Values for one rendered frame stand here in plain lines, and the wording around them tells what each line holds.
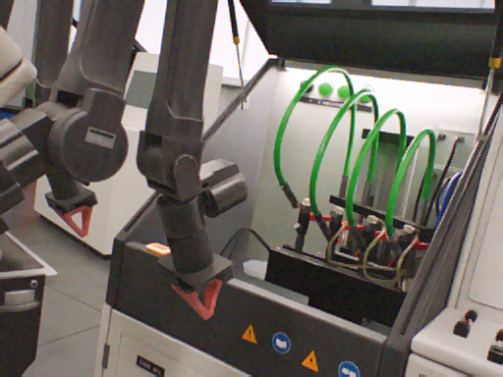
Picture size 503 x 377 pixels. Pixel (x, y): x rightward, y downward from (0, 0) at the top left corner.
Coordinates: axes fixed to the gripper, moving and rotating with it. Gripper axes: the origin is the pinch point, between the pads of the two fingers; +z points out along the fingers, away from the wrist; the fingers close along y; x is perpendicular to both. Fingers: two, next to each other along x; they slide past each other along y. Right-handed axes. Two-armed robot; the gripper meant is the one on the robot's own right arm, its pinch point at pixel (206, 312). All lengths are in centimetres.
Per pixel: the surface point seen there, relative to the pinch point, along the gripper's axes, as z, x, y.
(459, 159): 10, -82, 7
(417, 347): 14.9, -25.7, -18.0
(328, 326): 15.4, -21.0, -3.3
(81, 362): 117, -13, 157
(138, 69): 34, -165, 324
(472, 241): 12, -54, -11
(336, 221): 11.9, -45.2, 15.3
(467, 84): -7, -87, 8
